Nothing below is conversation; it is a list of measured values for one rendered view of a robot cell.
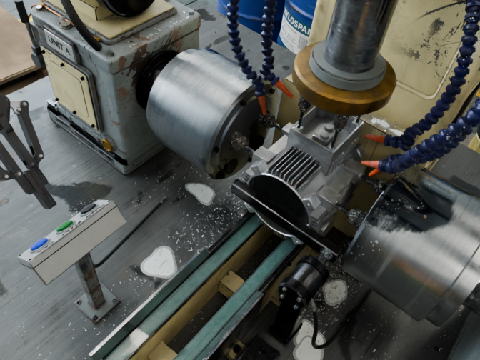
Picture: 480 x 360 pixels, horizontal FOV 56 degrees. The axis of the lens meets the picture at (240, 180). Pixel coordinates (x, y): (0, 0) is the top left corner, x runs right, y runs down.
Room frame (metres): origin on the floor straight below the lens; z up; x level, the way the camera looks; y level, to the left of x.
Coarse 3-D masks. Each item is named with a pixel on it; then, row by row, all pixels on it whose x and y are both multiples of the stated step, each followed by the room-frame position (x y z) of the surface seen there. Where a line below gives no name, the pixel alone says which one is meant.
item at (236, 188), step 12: (240, 192) 0.58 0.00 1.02; (252, 192) 0.58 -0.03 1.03; (252, 204) 0.56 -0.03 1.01; (264, 204) 0.55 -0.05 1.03; (276, 216) 0.53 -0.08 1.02; (288, 216) 0.53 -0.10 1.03; (288, 228) 0.51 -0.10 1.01; (300, 228) 0.50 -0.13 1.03; (300, 240) 0.49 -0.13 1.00; (312, 240) 0.48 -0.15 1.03; (324, 240) 0.48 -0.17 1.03; (336, 252) 0.46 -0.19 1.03
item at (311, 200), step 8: (360, 144) 0.69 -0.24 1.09; (352, 152) 0.68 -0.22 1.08; (360, 152) 0.67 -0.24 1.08; (256, 168) 0.59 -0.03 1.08; (264, 168) 0.60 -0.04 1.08; (304, 200) 0.53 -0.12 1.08; (312, 200) 0.53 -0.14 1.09; (248, 208) 0.60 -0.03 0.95; (312, 208) 0.52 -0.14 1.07; (296, 240) 0.53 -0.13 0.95
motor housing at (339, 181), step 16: (272, 160) 0.63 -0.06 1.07; (288, 160) 0.60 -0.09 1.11; (304, 160) 0.62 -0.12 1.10; (256, 176) 0.62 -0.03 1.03; (272, 176) 0.57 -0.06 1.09; (288, 176) 0.57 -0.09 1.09; (304, 176) 0.57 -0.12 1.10; (320, 176) 0.59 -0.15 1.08; (336, 176) 0.62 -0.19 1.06; (352, 176) 0.62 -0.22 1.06; (272, 192) 0.64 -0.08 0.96; (288, 192) 0.66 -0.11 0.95; (304, 192) 0.55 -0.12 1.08; (336, 192) 0.57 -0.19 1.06; (352, 192) 0.64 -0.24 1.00; (288, 208) 0.62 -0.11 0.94; (304, 208) 0.62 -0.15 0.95; (320, 208) 0.54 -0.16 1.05; (272, 224) 0.57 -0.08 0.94; (320, 224) 0.52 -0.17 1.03
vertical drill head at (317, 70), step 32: (352, 0) 0.64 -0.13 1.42; (384, 0) 0.63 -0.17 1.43; (352, 32) 0.63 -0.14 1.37; (384, 32) 0.65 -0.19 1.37; (320, 64) 0.64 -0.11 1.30; (352, 64) 0.63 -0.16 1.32; (384, 64) 0.67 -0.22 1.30; (320, 96) 0.60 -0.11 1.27; (352, 96) 0.60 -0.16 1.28; (384, 96) 0.61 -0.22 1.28
